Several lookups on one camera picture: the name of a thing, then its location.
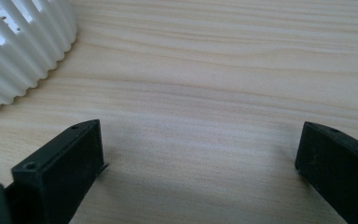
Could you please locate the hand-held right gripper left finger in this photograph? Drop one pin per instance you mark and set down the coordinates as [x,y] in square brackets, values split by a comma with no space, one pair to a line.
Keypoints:
[59,174]

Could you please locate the white plastic basket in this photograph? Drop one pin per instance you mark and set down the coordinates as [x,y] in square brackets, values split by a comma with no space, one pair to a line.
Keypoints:
[18,53]

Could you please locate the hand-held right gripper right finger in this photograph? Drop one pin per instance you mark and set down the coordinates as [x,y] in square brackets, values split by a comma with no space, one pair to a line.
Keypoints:
[338,168]

